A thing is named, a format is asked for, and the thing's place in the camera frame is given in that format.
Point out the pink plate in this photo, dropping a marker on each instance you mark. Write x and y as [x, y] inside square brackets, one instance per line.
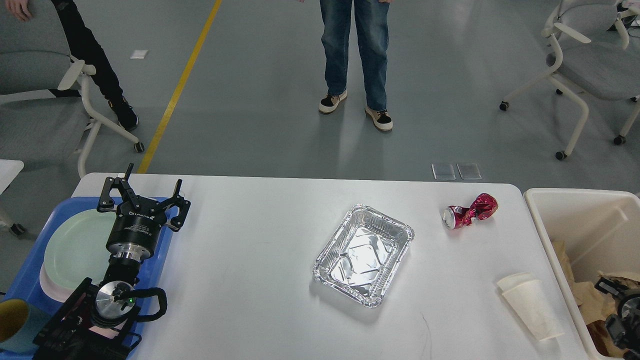
[50, 290]

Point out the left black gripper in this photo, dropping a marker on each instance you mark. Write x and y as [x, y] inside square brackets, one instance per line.
[136, 230]

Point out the dark green mug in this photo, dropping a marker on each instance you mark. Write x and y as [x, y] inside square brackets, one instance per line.
[20, 323]

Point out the brown paper bag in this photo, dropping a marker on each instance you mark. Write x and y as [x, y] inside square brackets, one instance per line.
[593, 305]
[602, 340]

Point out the white paper cup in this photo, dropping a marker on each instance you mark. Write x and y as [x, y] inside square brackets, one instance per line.
[524, 293]

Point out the white grey office chair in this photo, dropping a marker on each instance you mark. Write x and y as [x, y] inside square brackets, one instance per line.
[589, 51]

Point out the blue plastic tray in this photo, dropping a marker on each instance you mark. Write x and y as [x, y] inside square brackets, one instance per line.
[27, 284]

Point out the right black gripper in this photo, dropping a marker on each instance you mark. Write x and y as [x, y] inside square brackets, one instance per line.
[623, 326]

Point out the green plate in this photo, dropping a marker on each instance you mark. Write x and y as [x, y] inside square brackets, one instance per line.
[77, 249]

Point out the standing person's right hand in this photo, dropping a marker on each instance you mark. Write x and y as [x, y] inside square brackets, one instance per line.
[19, 9]

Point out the aluminium foil tray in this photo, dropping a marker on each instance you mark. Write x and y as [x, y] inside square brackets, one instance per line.
[363, 255]

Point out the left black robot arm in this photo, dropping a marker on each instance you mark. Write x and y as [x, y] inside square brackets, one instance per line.
[62, 338]

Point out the brown paper bag in bin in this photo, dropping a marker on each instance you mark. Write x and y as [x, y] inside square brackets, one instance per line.
[602, 340]

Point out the beige plastic bin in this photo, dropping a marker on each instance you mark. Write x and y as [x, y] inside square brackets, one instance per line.
[601, 232]

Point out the grey chair at left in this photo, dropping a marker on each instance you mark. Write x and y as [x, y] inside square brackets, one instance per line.
[39, 132]

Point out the floor outlet plate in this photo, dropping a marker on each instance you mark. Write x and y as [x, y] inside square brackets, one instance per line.
[443, 171]
[469, 171]

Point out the standing person in black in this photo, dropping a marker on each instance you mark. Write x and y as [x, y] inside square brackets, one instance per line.
[84, 46]

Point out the red foil wrapper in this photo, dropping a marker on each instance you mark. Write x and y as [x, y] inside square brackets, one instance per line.
[482, 208]

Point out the brown paper ball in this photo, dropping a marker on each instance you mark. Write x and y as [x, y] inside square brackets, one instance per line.
[629, 279]

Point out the left floor outlet plate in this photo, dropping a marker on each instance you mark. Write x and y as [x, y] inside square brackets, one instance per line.
[443, 171]

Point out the right floor outlet plate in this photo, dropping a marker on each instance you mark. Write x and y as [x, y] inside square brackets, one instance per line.
[469, 171]

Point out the white paper scrap on floor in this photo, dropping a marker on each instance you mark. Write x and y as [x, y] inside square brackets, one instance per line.
[139, 54]

